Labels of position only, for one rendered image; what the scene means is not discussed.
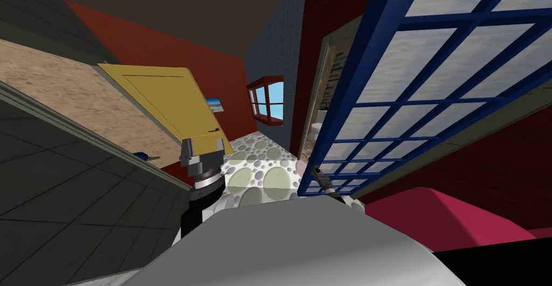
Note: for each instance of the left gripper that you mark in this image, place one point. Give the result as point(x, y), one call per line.
point(205, 163)

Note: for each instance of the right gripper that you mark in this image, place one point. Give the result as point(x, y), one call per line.
point(318, 175)

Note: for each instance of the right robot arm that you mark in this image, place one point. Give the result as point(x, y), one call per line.
point(496, 264)

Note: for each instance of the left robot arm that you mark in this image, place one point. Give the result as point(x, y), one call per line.
point(205, 200)

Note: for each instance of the white toilet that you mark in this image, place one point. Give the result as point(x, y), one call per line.
point(316, 131)

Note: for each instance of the yellow door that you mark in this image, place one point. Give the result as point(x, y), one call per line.
point(172, 105)

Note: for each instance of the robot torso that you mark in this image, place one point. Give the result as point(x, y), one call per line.
point(284, 247)

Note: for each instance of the red-framed window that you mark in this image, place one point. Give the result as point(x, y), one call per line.
point(269, 100)

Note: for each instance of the crimson sofa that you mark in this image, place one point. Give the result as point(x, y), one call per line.
point(435, 221)

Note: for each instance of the blue glass-paned door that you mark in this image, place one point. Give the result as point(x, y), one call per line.
point(431, 83)

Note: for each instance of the small wall picture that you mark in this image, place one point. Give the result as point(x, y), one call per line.
point(214, 104)

